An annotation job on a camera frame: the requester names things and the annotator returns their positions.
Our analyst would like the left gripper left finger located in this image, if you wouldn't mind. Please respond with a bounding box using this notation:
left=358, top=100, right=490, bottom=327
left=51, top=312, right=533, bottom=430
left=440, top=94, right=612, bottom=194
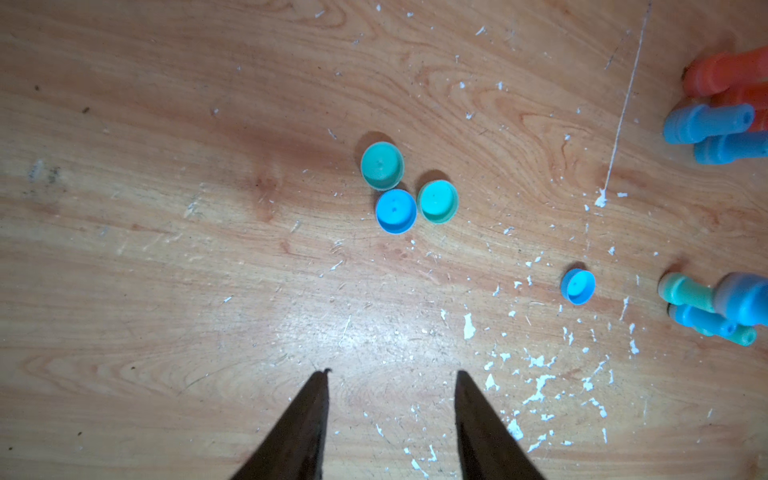
left=232, top=369, right=330, bottom=479

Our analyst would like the red stamp body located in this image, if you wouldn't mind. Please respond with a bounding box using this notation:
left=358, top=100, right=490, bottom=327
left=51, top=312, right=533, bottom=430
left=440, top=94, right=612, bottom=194
left=710, top=82, right=768, bottom=132
left=683, top=46, right=767, bottom=97

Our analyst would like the blue stamp cap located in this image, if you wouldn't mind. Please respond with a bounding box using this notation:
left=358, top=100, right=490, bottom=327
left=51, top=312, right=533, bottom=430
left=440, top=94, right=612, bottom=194
left=560, top=268, right=596, bottom=306
left=375, top=189, right=418, bottom=235

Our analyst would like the green stamp cap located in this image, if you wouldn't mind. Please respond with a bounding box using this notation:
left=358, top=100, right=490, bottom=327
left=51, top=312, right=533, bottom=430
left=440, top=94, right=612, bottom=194
left=361, top=141, right=405, bottom=191
left=417, top=180, right=460, bottom=224

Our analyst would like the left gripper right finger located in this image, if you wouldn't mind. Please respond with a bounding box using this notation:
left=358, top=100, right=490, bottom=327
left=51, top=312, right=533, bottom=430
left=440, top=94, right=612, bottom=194
left=454, top=370, right=545, bottom=480

